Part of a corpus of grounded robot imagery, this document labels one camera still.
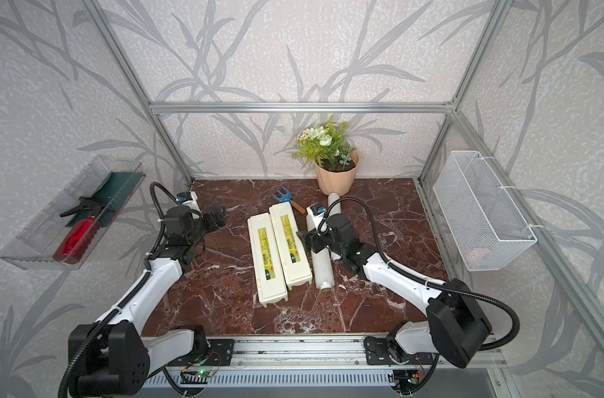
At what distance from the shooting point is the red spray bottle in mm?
567

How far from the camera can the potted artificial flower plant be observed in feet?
3.12

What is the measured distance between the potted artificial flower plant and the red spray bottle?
0.65 m
